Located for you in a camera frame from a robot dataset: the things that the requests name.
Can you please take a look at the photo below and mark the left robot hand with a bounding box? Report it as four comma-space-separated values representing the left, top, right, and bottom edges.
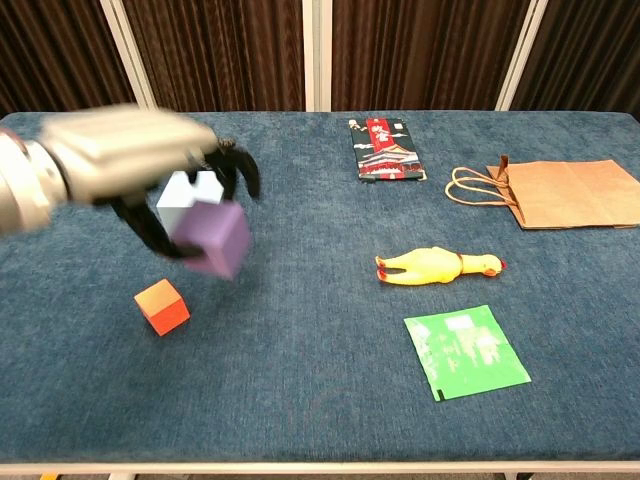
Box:
42, 103, 262, 261

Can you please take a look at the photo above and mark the purple cube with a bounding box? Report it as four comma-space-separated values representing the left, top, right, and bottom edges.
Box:
172, 199, 253, 281

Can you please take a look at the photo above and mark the orange cube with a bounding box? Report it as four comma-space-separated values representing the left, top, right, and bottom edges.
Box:
133, 278, 192, 338

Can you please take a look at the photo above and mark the light blue cube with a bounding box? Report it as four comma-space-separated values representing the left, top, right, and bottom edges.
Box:
155, 170, 226, 237

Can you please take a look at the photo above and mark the dark brown curtain panel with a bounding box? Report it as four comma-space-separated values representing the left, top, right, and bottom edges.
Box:
122, 0, 306, 113
331, 0, 532, 113
0, 0, 140, 117
509, 0, 640, 119

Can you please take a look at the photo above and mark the red patterned packet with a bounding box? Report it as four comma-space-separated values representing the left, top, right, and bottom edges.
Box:
348, 117, 428, 183

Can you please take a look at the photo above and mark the blue fabric table cover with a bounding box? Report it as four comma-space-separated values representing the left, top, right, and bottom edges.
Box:
0, 110, 640, 464

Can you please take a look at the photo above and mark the yellow rubber chicken toy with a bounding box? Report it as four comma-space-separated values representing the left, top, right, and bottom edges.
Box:
374, 245, 507, 288

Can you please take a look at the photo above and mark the green foil sachet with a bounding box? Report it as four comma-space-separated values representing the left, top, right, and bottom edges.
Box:
403, 304, 532, 402

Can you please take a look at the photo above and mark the brown paper bag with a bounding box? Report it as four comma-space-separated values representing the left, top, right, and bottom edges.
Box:
444, 154, 640, 232

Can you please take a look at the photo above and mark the white partition post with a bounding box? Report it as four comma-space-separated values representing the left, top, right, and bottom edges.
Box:
98, 0, 159, 112
494, 0, 550, 112
301, 0, 334, 113

